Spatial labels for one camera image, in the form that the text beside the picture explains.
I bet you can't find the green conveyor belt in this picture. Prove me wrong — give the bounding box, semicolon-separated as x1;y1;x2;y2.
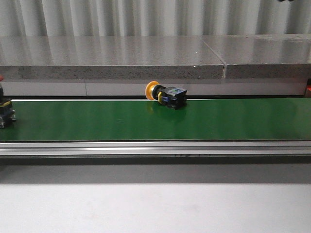
0;98;311;141

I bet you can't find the grey granite slab right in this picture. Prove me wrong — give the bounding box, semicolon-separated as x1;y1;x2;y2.
202;34;311;80

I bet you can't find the grey granite slab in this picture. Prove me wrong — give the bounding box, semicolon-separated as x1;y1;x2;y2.
202;34;311;80
0;36;224;80

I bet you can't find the grey granite slab left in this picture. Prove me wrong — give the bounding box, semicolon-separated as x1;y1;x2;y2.
0;36;224;80

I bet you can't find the red plastic tray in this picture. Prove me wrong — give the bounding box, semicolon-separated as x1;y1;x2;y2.
305;84;311;98

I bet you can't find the white pleated curtain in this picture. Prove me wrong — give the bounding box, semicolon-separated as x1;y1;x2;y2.
0;0;311;36

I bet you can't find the aluminium conveyor side rail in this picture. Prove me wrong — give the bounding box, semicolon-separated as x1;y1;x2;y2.
0;141;311;159

